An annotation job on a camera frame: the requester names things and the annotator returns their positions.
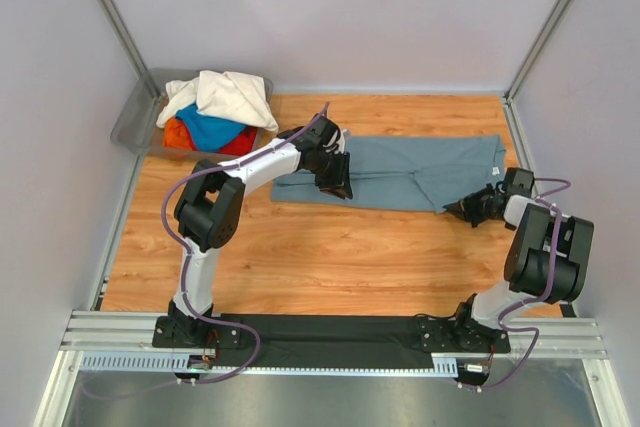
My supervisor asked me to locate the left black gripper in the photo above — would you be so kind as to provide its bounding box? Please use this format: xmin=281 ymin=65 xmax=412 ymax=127
xmin=307 ymin=150 xmax=353 ymax=200

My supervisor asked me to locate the grey-blue t shirt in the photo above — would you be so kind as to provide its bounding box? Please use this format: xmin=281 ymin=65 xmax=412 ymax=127
xmin=271 ymin=135 xmax=506 ymax=213

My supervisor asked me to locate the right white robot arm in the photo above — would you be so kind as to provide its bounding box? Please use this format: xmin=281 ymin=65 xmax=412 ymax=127
xmin=445 ymin=168 xmax=594 ymax=351

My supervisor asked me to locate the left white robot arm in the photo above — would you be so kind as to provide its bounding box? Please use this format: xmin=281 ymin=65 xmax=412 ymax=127
xmin=167 ymin=114 xmax=353 ymax=348

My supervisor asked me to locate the red t shirt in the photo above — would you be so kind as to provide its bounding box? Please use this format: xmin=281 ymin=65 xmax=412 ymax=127
xmin=218 ymin=126 xmax=260 ymax=156

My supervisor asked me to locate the white t shirt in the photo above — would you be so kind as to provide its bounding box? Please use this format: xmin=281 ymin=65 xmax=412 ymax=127
xmin=156 ymin=70 xmax=279 ymax=132

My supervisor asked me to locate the blue t shirt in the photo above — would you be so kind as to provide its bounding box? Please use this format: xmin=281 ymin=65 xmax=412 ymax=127
xmin=175 ymin=104 xmax=246 ymax=152

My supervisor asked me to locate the orange t shirt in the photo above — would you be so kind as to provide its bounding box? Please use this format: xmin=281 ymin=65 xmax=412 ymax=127
xmin=163 ymin=117 xmax=197 ymax=151

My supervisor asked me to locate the grey plastic bin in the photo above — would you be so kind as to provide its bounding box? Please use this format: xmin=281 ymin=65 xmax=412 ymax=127
xmin=111 ymin=68 xmax=273 ymax=160

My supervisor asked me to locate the right aluminium corner post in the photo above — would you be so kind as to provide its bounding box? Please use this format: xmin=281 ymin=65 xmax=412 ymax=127
xmin=504 ymin=0 xmax=606 ymax=101

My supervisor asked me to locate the aluminium corner post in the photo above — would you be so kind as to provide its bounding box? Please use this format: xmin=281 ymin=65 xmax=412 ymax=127
xmin=504 ymin=0 xmax=606 ymax=101
xmin=96 ymin=0 xmax=160 ymax=97

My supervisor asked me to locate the aluminium rail frame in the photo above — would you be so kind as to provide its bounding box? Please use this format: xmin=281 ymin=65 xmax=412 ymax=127
xmin=61 ymin=311 xmax=608 ymax=360

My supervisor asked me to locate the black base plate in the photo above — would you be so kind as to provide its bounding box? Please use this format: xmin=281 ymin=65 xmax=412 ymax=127
xmin=152 ymin=313 xmax=511 ymax=369

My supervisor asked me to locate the left aluminium corner post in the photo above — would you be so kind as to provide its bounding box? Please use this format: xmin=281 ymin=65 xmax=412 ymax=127
xmin=96 ymin=0 xmax=160 ymax=97

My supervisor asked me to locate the grey slotted cable duct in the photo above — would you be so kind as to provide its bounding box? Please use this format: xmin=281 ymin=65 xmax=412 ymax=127
xmin=79 ymin=351 xmax=458 ymax=378

